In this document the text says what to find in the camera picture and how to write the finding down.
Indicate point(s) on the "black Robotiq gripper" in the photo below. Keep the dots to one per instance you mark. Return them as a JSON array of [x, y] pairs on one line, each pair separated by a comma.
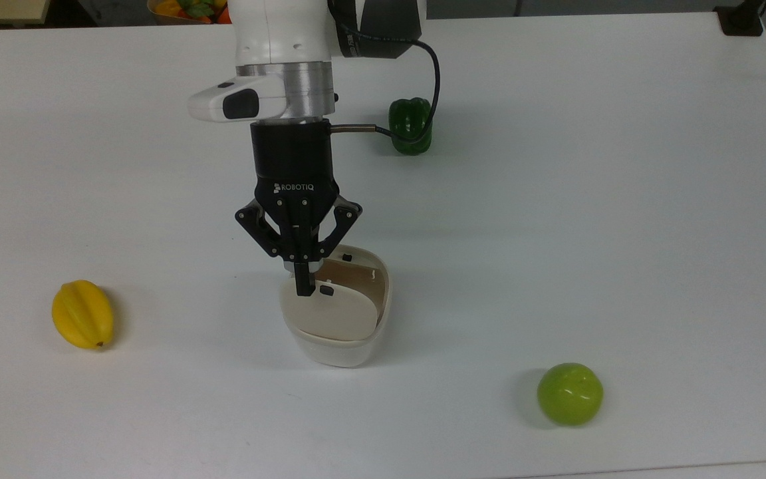
[[294, 166]]

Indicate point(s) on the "cream plastic garbage bin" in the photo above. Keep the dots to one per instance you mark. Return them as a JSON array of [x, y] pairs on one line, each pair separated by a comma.
[[340, 319]]

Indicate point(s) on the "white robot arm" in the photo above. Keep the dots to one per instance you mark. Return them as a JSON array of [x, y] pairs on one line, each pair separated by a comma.
[[290, 53]]

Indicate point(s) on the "dark green bell pepper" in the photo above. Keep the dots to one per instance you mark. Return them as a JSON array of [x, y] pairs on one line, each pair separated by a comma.
[[411, 126]]

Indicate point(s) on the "yellow starfruit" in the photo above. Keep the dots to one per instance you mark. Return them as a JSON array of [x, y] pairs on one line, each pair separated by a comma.
[[82, 315]]

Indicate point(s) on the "bowl of toy fruit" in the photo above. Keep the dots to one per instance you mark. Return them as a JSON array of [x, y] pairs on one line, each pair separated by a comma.
[[190, 10]]

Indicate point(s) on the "light green apple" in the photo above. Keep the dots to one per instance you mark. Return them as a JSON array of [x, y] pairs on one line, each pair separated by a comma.
[[570, 394]]

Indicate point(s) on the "beige wooden board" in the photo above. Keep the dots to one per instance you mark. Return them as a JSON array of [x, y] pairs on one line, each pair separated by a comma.
[[0, 10]]

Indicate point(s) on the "black stand base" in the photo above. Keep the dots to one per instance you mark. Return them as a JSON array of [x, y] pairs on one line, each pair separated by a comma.
[[742, 18]]

